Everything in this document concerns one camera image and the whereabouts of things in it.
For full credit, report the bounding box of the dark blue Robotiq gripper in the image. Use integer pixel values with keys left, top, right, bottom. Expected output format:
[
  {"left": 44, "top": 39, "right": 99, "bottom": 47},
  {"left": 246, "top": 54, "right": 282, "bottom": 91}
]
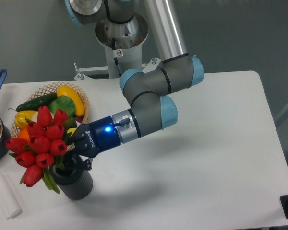
[{"left": 66, "top": 116, "right": 121, "bottom": 171}]

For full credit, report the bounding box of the red tulip bouquet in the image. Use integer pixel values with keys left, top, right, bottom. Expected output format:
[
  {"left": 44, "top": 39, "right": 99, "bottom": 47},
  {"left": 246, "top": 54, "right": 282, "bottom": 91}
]
[{"left": 5, "top": 105, "right": 77, "bottom": 194}]

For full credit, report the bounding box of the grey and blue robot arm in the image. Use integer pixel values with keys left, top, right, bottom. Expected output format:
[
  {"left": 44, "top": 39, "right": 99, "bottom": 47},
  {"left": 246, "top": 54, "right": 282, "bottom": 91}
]
[{"left": 64, "top": 0, "right": 204, "bottom": 170}]

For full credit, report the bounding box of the dark grey ribbed vase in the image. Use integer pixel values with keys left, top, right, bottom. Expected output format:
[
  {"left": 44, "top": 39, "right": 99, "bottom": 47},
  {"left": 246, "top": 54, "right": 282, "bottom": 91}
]
[{"left": 49, "top": 161, "right": 93, "bottom": 200}]

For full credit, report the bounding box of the yellow banana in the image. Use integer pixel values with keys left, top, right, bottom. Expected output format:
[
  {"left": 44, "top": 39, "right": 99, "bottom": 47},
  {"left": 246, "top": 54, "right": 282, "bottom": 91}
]
[{"left": 67, "top": 127, "right": 77, "bottom": 136}]

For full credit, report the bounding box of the dark red chili pepper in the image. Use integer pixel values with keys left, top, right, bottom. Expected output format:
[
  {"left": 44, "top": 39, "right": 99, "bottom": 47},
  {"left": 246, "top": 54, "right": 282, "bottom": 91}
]
[{"left": 76, "top": 116, "right": 83, "bottom": 123}]

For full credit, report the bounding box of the green leafy cabbage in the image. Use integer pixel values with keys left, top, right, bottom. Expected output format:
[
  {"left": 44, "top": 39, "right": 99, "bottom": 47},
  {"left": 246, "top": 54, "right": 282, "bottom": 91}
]
[{"left": 48, "top": 96, "right": 75, "bottom": 118}]

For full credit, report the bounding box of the orange fruit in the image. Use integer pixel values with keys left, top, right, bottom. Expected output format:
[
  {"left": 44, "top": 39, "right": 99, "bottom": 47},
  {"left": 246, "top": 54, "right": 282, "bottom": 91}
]
[{"left": 18, "top": 127, "right": 30, "bottom": 141}]

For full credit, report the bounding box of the beige round onion slice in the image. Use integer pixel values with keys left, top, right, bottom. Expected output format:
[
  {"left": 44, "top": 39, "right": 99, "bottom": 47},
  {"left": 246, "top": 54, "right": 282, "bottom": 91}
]
[{"left": 31, "top": 112, "right": 38, "bottom": 122}]

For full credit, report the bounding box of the yellow squash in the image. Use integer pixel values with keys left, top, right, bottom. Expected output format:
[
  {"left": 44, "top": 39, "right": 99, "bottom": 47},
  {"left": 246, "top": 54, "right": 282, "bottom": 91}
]
[{"left": 57, "top": 85, "right": 85, "bottom": 116}]

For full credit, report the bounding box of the yellow bell pepper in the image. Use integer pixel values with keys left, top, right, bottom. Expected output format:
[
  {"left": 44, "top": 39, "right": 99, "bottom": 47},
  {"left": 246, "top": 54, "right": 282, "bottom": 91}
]
[{"left": 14, "top": 110, "right": 36, "bottom": 129}]

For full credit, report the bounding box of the green cucumber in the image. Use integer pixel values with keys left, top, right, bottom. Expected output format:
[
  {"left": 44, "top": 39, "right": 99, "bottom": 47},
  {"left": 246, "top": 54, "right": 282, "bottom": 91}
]
[{"left": 9, "top": 93, "right": 57, "bottom": 112}]

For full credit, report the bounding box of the woven wicker basket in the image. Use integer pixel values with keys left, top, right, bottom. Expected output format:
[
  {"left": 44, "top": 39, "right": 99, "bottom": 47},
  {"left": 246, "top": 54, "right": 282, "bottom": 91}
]
[{"left": 11, "top": 82, "right": 90, "bottom": 137}]

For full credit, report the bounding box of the white foam roll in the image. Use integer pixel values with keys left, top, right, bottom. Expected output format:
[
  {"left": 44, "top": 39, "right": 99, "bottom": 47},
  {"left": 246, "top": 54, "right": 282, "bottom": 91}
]
[{"left": 0, "top": 172, "right": 22, "bottom": 219}]

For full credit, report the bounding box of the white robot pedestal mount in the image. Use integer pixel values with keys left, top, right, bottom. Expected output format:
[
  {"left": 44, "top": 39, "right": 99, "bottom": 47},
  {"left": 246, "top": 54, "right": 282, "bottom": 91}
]
[{"left": 74, "top": 44, "right": 163, "bottom": 80}]

